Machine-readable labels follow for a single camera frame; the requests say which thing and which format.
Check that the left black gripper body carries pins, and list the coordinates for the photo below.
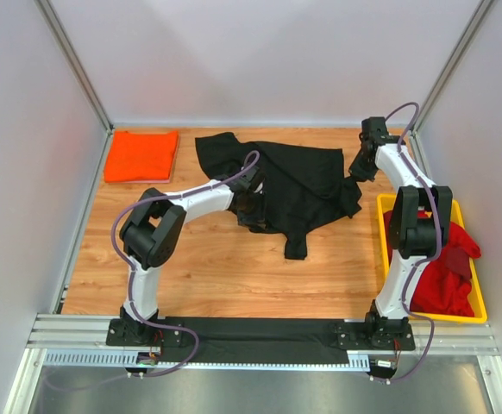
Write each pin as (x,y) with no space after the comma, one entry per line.
(251,214)

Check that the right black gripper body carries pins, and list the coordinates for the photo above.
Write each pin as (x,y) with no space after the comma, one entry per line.
(360,168)

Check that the black t-shirt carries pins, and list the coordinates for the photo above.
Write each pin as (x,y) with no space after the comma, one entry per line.
(304,188)

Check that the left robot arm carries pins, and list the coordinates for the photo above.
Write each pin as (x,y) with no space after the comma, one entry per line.
(151,232)

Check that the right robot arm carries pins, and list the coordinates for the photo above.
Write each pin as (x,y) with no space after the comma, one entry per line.
(419,225)

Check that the yellow plastic bin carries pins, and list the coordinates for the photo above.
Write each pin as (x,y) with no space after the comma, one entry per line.
(471,259)

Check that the folded orange t-shirt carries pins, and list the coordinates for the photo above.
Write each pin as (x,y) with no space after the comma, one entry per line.
(141,158)

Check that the red t-shirt in bin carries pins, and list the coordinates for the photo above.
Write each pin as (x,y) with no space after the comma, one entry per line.
(449,276)

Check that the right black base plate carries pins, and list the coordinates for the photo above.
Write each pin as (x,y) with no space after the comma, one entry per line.
(385,334)

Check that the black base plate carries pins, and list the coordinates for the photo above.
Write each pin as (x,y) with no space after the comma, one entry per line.
(131,333)
(385,334)

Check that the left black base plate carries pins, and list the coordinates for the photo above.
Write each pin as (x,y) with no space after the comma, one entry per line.
(131,333)

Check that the right aluminium frame post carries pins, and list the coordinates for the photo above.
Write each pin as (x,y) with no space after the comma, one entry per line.
(458,52)

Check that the aluminium frame post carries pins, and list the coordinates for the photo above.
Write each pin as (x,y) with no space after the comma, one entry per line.
(58,30)
(458,52)

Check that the left aluminium frame post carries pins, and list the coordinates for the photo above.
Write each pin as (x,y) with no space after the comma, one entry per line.
(58,30)

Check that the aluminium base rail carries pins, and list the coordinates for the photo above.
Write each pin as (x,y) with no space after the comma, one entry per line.
(80,341)

